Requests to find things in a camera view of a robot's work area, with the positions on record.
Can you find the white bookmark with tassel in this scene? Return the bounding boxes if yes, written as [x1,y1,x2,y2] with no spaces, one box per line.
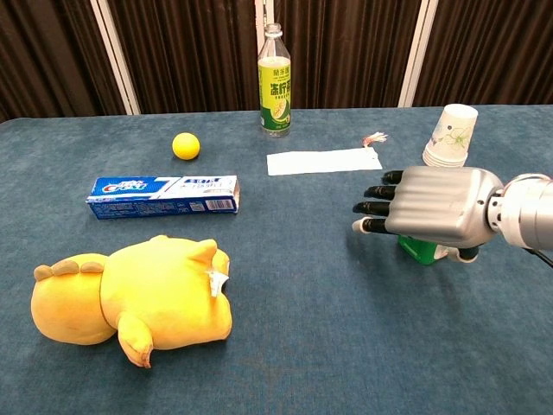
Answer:
[266,131,389,176]

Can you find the clear lemon tea bottle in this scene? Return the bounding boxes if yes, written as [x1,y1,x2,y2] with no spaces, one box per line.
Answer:
[257,23,292,138]

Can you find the yellow ball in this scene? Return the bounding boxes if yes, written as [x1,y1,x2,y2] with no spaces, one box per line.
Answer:
[171,131,201,161]

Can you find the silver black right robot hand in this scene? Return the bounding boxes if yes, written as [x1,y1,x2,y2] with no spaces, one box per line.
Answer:
[352,166,505,264]

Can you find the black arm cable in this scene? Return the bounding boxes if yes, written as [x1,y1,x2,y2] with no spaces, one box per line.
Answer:
[521,246,553,268]

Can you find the blue toothpaste box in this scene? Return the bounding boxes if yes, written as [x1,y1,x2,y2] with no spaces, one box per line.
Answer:
[86,175,242,220]

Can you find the blue felt table cloth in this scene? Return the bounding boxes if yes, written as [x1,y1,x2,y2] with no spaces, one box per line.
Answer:
[0,105,553,415]

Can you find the stacked white paper cups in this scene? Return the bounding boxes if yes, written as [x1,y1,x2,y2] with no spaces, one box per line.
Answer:
[422,103,480,169]

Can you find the yellow plush toy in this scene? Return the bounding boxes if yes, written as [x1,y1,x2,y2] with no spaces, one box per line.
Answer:
[29,234,233,369]

